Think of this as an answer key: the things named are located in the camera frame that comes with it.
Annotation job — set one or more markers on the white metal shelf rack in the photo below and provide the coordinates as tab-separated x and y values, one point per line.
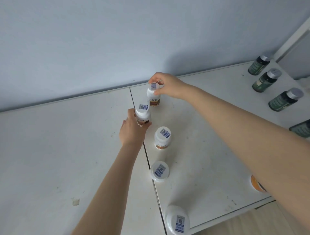
72	157

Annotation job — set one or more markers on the person's left hand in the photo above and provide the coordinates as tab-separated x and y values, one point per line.
130	133

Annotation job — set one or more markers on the person's right hand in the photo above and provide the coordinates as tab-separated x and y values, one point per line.
174	86

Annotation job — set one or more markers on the person's left forearm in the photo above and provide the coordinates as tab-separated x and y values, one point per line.
109	193

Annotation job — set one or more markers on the person's right forearm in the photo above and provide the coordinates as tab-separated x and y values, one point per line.
242	126

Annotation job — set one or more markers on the white orange bottle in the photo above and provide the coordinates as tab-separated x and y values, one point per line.
255	182

